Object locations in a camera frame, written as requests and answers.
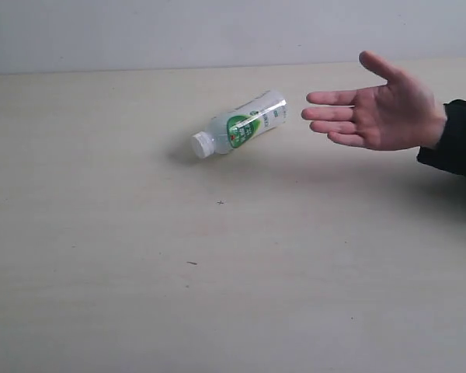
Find person's open bare hand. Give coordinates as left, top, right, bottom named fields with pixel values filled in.
left=301, top=51, right=447, bottom=152

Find green label bottle white cap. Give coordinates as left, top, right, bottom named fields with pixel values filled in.
left=191, top=90, right=287, bottom=159

